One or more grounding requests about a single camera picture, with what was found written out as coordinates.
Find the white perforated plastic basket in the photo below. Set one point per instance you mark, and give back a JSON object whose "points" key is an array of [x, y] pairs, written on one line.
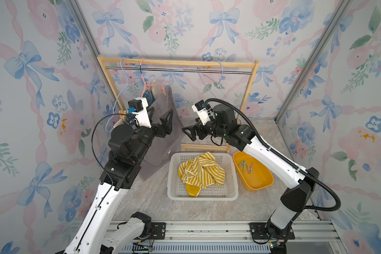
{"points": [[176, 188]]}

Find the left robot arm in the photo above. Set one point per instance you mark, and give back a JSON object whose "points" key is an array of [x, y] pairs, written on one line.
{"points": [[128, 149]]}

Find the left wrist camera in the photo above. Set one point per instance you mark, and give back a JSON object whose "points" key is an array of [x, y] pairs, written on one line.
{"points": [[138, 107]]}

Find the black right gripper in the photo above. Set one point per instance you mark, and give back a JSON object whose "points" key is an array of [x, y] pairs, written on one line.
{"points": [[201, 127]]}

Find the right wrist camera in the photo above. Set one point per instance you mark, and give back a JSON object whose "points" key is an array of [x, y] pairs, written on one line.
{"points": [[204, 112]]}

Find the yellow white striped towel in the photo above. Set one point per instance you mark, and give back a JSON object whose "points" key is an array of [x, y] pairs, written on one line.
{"points": [[200, 173]]}

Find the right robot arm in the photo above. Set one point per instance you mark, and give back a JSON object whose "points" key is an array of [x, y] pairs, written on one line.
{"points": [[229, 123]]}

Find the dark teal patterned towel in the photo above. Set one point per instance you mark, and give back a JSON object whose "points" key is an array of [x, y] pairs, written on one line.
{"points": [[149, 96]]}

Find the light blue wire hanger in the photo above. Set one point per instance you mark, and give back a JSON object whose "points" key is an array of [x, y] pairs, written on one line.
{"points": [[219, 85]]}

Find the yellow plastic tray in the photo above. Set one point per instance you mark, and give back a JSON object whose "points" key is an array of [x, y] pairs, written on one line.
{"points": [[259, 179]]}

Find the metal hanging rod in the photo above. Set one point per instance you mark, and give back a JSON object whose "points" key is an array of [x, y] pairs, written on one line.
{"points": [[179, 70]]}

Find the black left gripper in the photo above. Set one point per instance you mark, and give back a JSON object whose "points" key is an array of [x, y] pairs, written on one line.
{"points": [[161, 133]]}

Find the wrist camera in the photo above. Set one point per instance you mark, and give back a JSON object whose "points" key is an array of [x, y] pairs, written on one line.
{"points": [[138, 107], [204, 112]]}

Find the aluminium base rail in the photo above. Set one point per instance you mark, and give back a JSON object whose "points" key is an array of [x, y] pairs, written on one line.
{"points": [[236, 237]]}

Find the wooden clothes rack frame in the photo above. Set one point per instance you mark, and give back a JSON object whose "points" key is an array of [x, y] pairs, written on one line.
{"points": [[175, 64]]}

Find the grey terry towel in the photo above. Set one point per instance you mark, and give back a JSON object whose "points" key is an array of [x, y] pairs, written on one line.
{"points": [[162, 149]]}

